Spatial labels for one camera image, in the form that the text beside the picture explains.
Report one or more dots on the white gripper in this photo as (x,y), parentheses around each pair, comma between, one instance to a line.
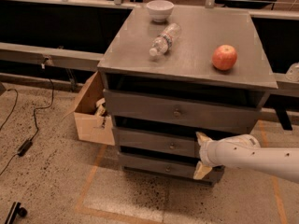
(206,154)

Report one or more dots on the open cardboard box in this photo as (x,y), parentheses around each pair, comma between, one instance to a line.
(90,126)

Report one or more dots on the white ceramic bowl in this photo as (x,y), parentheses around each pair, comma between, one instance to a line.
(160,10)

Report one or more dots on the clear plastic water bottle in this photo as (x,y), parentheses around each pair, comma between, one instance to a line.
(165,40)

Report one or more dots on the black power adapter with cable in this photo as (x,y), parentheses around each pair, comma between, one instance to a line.
(28,142)

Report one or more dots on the black caster wheel base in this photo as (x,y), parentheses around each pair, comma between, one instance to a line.
(15,210)

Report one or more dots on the grey bottom drawer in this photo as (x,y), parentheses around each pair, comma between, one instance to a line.
(160,166)

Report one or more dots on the grey wooden drawer cabinet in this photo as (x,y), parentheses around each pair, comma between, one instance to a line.
(186,71)

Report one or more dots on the grey top drawer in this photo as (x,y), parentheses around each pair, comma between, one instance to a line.
(223,118)

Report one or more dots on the red apple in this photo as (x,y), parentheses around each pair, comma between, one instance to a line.
(224,57)

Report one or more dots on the grey metal railing beam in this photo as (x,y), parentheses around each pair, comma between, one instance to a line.
(64,58)

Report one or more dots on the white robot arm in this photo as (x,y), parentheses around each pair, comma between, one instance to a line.
(244,152)

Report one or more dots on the grey drawer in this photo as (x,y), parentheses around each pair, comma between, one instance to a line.
(177,144)
(160,166)
(223,118)

